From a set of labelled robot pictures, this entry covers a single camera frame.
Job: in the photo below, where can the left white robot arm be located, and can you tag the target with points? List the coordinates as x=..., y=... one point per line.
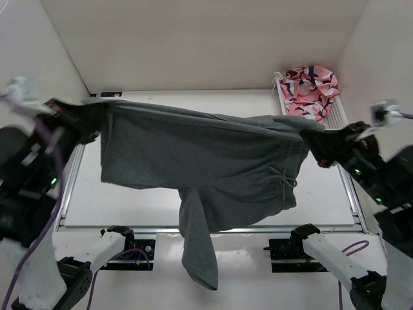
x=26, y=235

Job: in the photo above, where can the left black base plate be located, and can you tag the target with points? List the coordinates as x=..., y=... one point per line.
x=138, y=255

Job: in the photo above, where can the grey shorts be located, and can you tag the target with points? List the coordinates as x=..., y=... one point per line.
x=230, y=172

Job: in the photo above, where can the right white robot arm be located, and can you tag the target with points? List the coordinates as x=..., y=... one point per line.
x=389, y=184

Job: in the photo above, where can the aluminium frame rail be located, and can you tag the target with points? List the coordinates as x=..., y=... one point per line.
x=357, y=228

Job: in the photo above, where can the pink patterned shorts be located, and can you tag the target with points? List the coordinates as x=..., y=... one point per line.
x=308, y=92

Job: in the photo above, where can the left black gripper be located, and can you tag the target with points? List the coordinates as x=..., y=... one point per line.
x=85, y=119

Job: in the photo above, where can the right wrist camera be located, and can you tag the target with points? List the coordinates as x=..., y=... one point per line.
x=385, y=113

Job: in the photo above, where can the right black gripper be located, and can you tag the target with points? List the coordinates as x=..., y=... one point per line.
x=326, y=145

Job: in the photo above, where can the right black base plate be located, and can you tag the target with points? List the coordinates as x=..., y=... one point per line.
x=285, y=258

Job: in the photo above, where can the white plastic basket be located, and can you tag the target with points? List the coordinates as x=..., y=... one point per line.
x=337, y=118

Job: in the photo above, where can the small black label tag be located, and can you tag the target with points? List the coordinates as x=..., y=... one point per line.
x=111, y=94

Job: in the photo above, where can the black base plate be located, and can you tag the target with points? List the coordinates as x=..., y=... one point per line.
x=138, y=255
x=285, y=258

